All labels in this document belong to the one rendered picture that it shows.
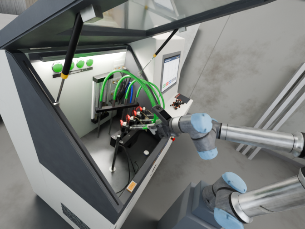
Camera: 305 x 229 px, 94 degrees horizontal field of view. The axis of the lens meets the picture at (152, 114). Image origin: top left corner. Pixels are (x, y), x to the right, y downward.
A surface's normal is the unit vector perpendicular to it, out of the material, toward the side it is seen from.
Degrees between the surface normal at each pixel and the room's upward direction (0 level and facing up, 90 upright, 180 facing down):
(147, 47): 90
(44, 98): 43
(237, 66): 90
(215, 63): 90
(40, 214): 0
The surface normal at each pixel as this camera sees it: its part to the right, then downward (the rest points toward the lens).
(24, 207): 0.27, -0.78
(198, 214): -0.37, 0.47
